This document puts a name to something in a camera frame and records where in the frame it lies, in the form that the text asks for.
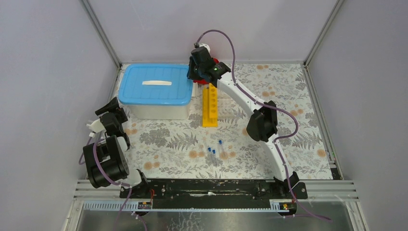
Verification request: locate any white plastic storage bin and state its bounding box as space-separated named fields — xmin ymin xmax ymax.
xmin=118 ymin=83 xmax=198 ymax=120

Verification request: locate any blue plastic bin lid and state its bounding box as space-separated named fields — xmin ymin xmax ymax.
xmin=118 ymin=64 xmax=193 ymax=106

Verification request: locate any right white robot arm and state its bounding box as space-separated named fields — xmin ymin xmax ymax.
xmin=187 ymin=45 xmax=299 ymax=198

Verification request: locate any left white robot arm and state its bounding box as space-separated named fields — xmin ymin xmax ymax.
xmin=83 ymin=97 xmax=149 ymax=198

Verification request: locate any red cloth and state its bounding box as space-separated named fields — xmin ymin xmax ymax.
xmin=193 ymin=58 xmax=219 ymax=85

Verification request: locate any yellow test tube rack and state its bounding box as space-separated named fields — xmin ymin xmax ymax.
xmin=202 ymin=83 xmax=218 ymax=128

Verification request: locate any clear plastic tube rack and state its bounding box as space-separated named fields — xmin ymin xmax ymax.
xmin=217 ymin=96 xmax=234 ymax=120

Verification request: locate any test tube blue cap right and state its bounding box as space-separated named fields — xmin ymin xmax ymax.
xmin=218 ymin=140 xmax=224 ymax=158

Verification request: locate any test tube blue cap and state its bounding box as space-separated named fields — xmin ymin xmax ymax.
xmin=206 ymin=147 xmax=214 ymax=165
xmin=211 ymin=150 xmax=219 ymax=167
xmin=218 ymin=140 xmax=224 ymax=158

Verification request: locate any floral patterned table mat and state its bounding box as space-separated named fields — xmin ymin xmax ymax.
xmin=123 ymin=64 xmax=332 ymax=180

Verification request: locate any test tube blue cap left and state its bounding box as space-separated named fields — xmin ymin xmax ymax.
xmin=206 ymin=147 xmax=214 ymax=165

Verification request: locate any test tube blue cap middle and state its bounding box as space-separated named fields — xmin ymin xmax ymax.
xmin=211 ymin=150 xmax=219 ymax=167

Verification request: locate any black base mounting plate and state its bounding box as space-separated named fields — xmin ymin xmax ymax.
xmin=119 ymin=179 xmax=308 ymax=209

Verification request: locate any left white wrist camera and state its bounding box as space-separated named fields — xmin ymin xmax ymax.
xmin=86 ymin=119 xmax=104 ymax=138

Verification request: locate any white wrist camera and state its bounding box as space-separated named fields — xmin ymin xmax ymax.
xmin=199 ymin=43 xmax=211 ymax=52
xmin=86 ymin=119 xmax=104 ymax=138

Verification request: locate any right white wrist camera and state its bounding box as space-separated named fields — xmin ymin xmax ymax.
xmin=199 ymin=43 xmax=211 ymax=52

